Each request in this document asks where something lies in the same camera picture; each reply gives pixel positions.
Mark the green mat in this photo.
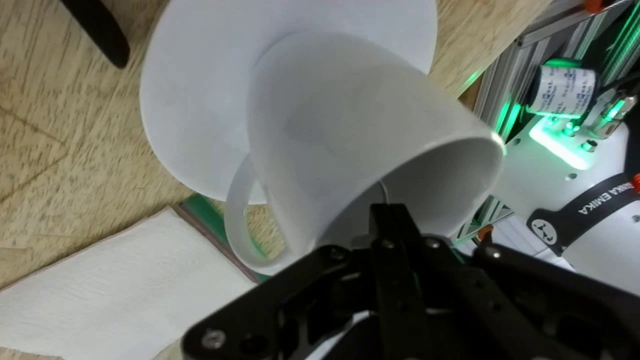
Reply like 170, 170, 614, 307
172, 194, 295, 269

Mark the black slotted spatula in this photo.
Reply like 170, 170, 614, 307
59, 0, 132, 69

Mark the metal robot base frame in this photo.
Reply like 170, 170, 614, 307
458, 0, 640, 175

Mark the white bowl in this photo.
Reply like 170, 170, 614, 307
221, 29, 507, 278

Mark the white label tag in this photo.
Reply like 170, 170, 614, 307
527, 60, 599, 122

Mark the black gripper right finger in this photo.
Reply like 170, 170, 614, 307
388, 202, 640, 360

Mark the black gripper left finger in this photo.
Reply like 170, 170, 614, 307
180, 202, 401, 360

